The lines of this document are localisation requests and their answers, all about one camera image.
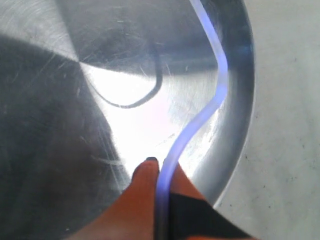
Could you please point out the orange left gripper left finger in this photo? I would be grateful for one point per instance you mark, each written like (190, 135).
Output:
(131, 216)

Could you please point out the translucent white glow stick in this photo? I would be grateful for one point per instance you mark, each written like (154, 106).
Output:
(208, 91)

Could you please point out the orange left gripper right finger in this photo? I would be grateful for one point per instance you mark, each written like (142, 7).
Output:
(191, 217)

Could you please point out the round steel plate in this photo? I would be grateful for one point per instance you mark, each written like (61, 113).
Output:
(88, 90)

